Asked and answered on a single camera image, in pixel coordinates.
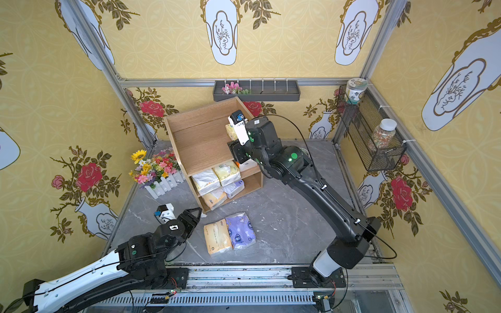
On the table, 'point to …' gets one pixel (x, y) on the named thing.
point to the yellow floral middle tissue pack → (227, 173)
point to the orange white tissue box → (247, 165)
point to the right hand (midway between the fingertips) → (243, 134)
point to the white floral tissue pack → (206, 182)
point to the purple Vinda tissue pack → (241, 230)
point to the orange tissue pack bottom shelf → (214, 199)
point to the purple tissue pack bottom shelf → (233, 189)
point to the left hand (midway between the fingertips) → (196, 211)
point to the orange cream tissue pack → (218, 236)
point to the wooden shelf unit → (199, 137)
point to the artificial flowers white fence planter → (158, 174)
